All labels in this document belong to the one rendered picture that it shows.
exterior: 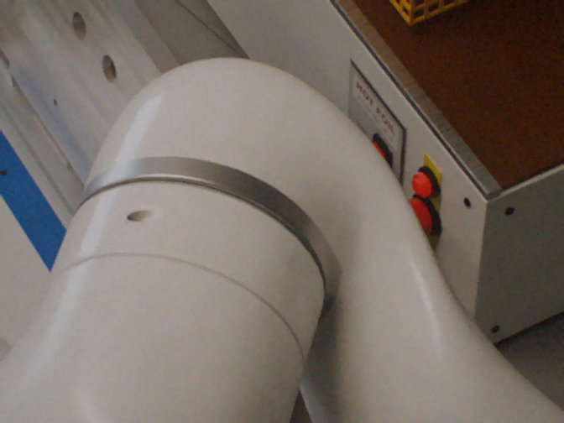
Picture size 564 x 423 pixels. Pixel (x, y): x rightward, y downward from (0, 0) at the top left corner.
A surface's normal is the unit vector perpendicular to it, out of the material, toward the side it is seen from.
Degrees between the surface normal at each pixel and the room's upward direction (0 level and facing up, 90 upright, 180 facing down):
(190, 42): 0
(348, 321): 60
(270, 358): 53
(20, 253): 0
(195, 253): 9
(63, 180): 0
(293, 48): 90
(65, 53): 76
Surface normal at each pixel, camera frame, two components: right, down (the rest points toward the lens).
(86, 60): -0.85, 0.23
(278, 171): 0.55, -0.41
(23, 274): 0.00, -0.62
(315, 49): -0.87, 0.39
